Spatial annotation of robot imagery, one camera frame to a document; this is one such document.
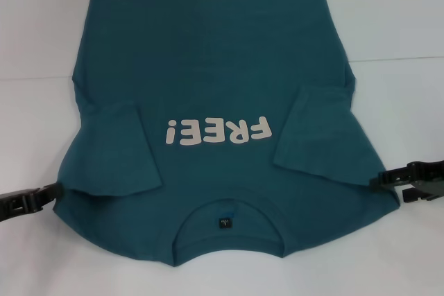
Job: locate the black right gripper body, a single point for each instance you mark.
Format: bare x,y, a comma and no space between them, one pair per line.
428,174

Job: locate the teal FREE print T-shirt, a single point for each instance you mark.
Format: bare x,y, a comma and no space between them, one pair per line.
222,67

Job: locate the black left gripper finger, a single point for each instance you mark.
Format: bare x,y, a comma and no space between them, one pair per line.
48,193

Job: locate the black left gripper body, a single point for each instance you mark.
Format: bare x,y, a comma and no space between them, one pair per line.
15,206

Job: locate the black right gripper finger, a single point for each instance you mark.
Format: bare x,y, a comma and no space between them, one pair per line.
390,180
414,194

